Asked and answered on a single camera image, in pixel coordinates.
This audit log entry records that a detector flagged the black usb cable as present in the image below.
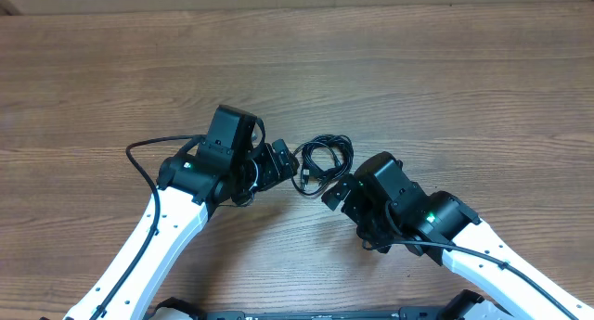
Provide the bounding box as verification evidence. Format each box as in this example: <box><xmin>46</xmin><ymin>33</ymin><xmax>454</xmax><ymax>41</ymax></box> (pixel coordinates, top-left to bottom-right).
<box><xmin>290</xmin><ymin>134</ymin><xmax>355</xmax><ymax>198</ymax></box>

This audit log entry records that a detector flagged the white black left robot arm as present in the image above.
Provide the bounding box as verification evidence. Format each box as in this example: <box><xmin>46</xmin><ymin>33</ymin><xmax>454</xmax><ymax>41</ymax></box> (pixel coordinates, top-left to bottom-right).
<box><xmin>65</xmin><ymin>135</ymin><xmax>298</xmax><ymax>320</ymax></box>

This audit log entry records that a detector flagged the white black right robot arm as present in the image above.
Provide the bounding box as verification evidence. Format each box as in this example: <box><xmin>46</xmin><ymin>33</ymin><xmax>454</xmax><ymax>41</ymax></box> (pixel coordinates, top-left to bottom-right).
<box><xmin>322</xmin><ymin>174</ymin><xmax>593</xmax><ymax>319</ymax></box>

